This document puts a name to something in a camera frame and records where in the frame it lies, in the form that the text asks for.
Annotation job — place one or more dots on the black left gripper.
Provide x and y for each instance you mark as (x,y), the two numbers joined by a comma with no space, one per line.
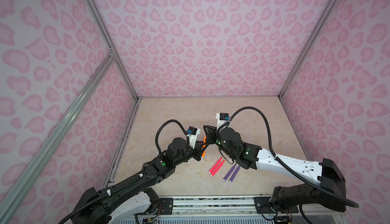
(198,150)

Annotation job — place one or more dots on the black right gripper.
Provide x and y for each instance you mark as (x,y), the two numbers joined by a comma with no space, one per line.
(212,130)

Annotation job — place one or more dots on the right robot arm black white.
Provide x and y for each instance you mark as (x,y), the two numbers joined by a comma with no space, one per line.
(322,182)

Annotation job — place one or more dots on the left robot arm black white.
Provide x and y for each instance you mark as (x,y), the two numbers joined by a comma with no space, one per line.
(97,207)

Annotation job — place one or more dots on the pink marker pen left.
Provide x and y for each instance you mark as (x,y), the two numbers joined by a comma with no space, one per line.
(215,165)

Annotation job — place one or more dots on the pink marker pen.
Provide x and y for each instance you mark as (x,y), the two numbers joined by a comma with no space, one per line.
(217,168)
(215,165)

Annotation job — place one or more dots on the pink marker pen right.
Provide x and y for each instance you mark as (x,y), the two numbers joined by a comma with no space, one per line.
(217,168)

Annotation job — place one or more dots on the purple marker pen left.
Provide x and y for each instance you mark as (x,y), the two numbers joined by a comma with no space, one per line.
(229,172)

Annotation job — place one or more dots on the purple marker pen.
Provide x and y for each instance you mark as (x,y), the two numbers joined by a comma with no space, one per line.
(229,172)
(234,174)

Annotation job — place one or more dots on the purple marker pen right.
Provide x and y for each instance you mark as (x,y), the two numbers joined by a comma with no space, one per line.
(234,174)

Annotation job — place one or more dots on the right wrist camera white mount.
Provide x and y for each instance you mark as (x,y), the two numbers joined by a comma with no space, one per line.
(223,120)

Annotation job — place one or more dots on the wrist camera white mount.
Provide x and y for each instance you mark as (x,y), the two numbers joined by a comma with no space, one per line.
(223,120)
(192,136)

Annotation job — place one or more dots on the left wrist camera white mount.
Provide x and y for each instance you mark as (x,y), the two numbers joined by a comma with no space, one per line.
(192,136)

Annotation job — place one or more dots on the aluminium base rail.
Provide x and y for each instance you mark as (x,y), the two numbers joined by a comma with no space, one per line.
(244,209)

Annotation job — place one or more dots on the aluminium corner frame post left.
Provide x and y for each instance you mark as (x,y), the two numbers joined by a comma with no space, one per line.
(92,6)

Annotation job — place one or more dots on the aluminium corner frame post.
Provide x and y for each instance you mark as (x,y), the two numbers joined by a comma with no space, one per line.
(325,14)
(92,6)

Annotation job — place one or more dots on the aluminium corner frame post right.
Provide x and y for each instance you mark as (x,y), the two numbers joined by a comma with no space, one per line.
(325,14)

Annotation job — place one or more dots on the aluminium diagonal frame bar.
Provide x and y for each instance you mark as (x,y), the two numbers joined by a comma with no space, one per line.
(24,183)

